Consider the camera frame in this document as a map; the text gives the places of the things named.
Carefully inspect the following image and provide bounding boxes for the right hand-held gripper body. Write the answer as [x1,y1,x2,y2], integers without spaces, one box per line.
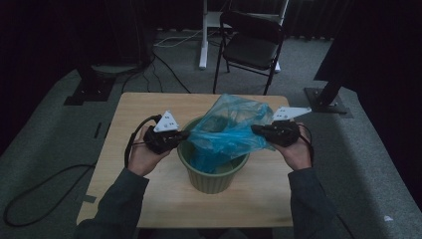
[268,106,314,148]

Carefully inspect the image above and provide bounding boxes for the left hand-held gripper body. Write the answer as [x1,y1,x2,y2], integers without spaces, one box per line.
[142,110,183,155]

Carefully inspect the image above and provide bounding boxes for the blue plastic bag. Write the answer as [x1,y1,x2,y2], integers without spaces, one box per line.
[187,93,277,174]

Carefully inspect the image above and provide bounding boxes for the green ribbed waste bin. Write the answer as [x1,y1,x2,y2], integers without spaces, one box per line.
[176,116,251,195]

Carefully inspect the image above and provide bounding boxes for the person's right hand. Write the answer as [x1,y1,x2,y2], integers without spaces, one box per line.
[271,122,315,172]

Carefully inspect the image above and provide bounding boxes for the person's left hand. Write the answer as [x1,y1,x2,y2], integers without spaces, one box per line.
[126,125,173,177]

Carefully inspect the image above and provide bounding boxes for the black floor stand base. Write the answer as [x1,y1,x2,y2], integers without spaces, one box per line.
[304,75,350,116]
[63,64,117,107]

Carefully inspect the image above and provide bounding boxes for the black folding chair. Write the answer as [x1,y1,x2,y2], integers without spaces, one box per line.
[212,10,287,97]

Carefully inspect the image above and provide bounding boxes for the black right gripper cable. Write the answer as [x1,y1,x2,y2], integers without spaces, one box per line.
[298,122,355,239]

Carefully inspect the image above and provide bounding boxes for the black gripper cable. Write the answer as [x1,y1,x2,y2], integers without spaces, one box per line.
[123,114,162,169]
[298,122,355,239]

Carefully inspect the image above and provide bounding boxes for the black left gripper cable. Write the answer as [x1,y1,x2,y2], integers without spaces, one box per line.
[123,114,162,169]

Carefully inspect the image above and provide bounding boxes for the thin black floor cables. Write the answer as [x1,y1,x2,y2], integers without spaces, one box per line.
[120,52,192,95]

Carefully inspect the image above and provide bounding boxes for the white floor cable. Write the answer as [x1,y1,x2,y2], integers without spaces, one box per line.
[153,28,204,49]

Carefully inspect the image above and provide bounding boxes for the black looped floor cable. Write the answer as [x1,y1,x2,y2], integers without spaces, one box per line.
[2,162,98,229]

